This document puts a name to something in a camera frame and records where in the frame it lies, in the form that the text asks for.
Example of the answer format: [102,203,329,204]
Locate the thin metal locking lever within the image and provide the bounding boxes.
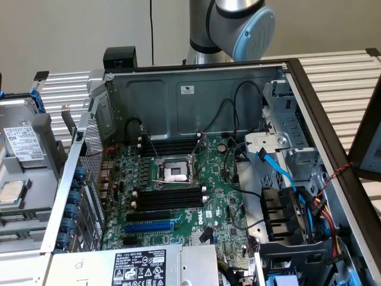
[139,125,160,160]

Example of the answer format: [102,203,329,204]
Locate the silver CPU chip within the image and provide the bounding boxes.
[0,180,26,206]

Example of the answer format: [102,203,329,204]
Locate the CPU socket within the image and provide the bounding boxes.
[153,156,194,187]

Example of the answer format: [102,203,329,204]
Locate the black plastic fan shroud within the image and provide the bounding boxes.
[260,186,313,243]

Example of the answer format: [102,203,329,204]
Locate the thin red black wire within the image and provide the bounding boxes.
[79,144,120,193]

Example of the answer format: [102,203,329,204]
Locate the silver socket cover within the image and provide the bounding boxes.
[189,132,209,187]

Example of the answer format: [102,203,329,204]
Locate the open metal PC case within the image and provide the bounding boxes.
[40,58,381,286]

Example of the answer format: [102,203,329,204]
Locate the grey parts rack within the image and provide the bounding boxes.
[0,71,69,254]

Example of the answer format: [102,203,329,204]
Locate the red yellow black wire bundle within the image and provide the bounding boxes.
[309,195,346,266]

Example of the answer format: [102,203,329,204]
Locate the red black twisted wire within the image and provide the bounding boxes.
[314,161,355,200]

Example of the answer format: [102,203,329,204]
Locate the green RAM stick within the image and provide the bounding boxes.
[0,208,53,221]
[0,232,45,243]

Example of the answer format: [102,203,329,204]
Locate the black box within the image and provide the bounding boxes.
[102,46,138,73]

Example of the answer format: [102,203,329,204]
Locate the green Dell motherboard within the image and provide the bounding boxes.
[102,133,254,263]

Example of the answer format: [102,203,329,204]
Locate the silver rear port block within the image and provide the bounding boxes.
[99,162,115,180]

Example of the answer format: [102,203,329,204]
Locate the black plastic disk bay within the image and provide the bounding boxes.
[257,235,381,286]

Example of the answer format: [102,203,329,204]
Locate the silver power supply unit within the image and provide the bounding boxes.
[44,244,221,286]

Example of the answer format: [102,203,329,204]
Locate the black white supply label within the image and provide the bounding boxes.
[112,249,167,286]

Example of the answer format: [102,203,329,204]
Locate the thin black wall cable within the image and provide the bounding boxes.
[149,0,155,66]

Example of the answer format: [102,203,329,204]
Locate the long black expansion slot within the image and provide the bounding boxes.
[126,209,173,223]

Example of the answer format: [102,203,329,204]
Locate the black RAM slot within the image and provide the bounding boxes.
[139,150,197,158]
[134,192,208,204]
[133,202,207,214]
[139,136,200,143]
[139,145,199,153]
[139,141,200,148]
[133,197,208,209]
[135,186,208,199]

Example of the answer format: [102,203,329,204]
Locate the blue plastic disk rail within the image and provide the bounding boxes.
[29,88,46,116]

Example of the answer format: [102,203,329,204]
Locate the silver finned heatsink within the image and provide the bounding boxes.
[190,231,216,245]

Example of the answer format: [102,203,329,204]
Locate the short black arched wire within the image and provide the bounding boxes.
[124,117,143,138]

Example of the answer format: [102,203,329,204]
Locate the dark framed panel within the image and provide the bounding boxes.
[347,85,381,181]

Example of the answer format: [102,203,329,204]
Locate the black looped wire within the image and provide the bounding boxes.
[213,97,236,133]
[233,80,266,135]

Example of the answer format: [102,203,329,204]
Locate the silver hard disk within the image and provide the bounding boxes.
[0,100,48,167]

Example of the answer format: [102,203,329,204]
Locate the blue expansion slot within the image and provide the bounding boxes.
[124,220,175,235]

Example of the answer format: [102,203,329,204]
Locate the blue flat wire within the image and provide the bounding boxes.
[255,147,321,239]

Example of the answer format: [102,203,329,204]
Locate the silver metal disk bay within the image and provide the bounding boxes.
[243,79,325,191]

